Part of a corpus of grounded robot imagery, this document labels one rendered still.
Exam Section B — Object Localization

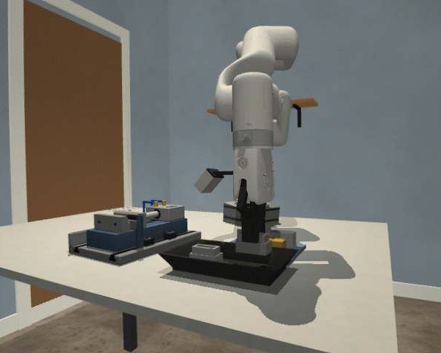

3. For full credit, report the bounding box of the golden yellow block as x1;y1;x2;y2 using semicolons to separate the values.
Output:
269;238;287;248

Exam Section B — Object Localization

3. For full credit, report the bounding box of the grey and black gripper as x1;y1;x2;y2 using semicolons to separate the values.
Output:
233;146;275;243

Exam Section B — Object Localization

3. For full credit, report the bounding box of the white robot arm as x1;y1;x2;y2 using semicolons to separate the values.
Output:
194;26;299;193

